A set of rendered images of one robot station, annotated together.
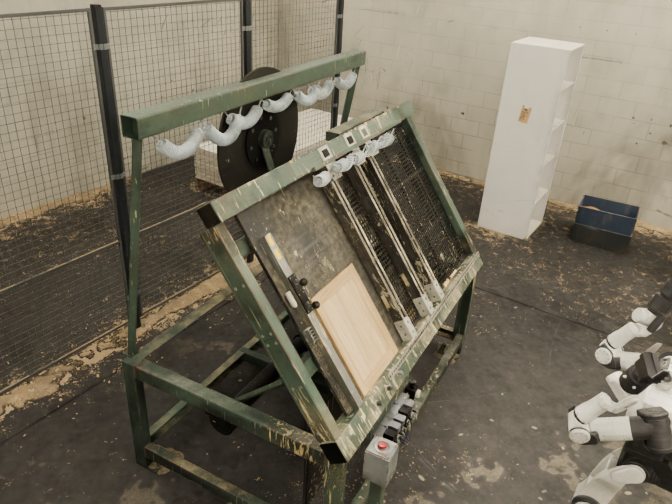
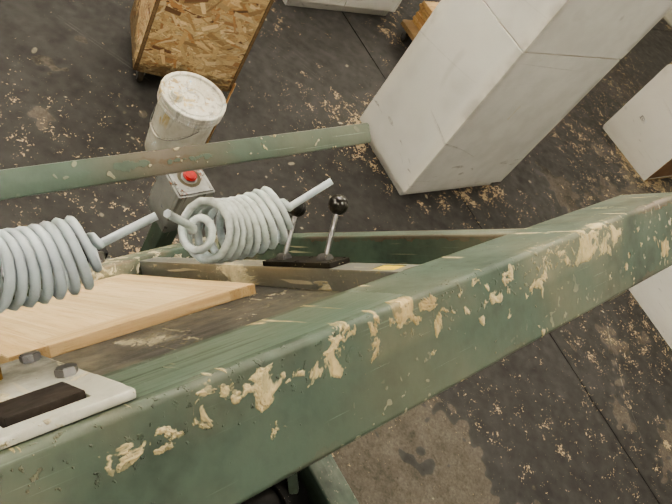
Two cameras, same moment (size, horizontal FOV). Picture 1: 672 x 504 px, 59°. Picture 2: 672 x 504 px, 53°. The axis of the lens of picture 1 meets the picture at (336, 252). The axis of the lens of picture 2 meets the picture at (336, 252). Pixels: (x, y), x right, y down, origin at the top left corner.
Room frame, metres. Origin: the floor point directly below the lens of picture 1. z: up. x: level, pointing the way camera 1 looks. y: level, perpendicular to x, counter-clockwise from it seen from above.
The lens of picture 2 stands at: (3.22, 0.17, 2.33)
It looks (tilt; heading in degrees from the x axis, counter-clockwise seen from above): 44 degrees down; 179
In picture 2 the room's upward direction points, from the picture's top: 39 degrees clockwise
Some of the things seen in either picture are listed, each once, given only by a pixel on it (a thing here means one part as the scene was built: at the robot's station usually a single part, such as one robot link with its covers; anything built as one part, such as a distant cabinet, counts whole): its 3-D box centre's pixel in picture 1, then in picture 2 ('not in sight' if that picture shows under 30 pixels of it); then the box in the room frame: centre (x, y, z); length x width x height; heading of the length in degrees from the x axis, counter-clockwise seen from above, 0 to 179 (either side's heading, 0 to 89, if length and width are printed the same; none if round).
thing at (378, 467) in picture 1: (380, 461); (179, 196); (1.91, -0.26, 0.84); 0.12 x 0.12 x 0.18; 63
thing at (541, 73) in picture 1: (527, 140); not in sight; (6.39, -2.03, 1.03); 0.61 x 0.58 x 2.05; 148
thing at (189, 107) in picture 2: not in sight; (186, 116); (0.97, -0.70, 0.24); 0.32 x 0.30 x 0.47; 148
